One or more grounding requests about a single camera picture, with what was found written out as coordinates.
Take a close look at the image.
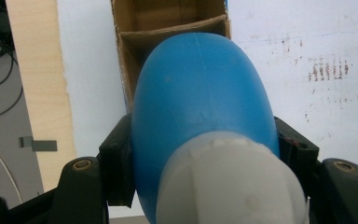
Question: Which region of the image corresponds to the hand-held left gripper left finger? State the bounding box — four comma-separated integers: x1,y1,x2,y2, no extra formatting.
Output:
98,113,137,208

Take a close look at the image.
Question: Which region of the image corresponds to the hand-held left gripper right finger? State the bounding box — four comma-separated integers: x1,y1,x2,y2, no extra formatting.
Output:
273,116,321,194

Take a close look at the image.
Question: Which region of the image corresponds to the blue bottle with white cap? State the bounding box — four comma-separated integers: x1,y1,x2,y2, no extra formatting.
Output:
131,32,311,224

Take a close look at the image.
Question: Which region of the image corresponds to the blue cardboard box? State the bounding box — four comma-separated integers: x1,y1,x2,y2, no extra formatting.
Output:
111,0,232,115

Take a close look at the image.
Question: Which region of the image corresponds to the grey tape strip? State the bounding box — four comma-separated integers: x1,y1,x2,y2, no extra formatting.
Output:
18,135,59,153

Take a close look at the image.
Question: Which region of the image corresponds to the light wooden board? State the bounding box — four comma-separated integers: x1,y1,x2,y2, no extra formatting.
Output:
5,0,77,192

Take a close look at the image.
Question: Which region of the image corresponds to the white cable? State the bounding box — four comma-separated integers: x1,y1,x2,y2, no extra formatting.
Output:
0,125,24,205

